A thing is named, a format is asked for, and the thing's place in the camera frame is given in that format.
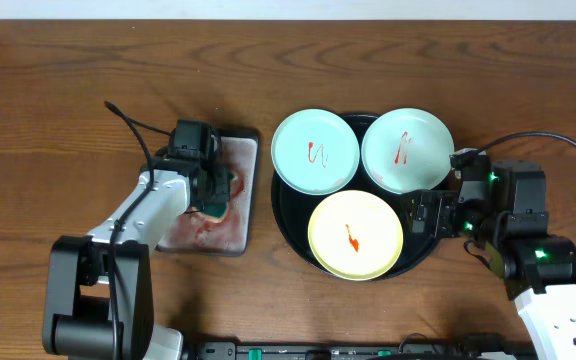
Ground mint green plate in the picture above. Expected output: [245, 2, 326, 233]
[271, 109, 360, 196]
[361, 108, 455, 194]

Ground yellow plate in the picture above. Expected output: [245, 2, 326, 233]
[307, 190, 404, 281]

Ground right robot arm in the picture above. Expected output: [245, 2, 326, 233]
[403, 156, 576, 359]

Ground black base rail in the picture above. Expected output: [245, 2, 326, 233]
[181, 342, 537, 360]

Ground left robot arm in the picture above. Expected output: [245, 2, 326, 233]
[42, 135, 230, 359]

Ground round black serving tray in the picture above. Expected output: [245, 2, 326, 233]
[271, 108, 454, 270]

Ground black rectangular soapy water tray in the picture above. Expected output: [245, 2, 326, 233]
[157, 128, 259, 256]

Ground green scrub sponge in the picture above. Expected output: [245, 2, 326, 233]
[198, 202, 228, 219]

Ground left black cable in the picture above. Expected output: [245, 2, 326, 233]
[103, 100, 174, 360]

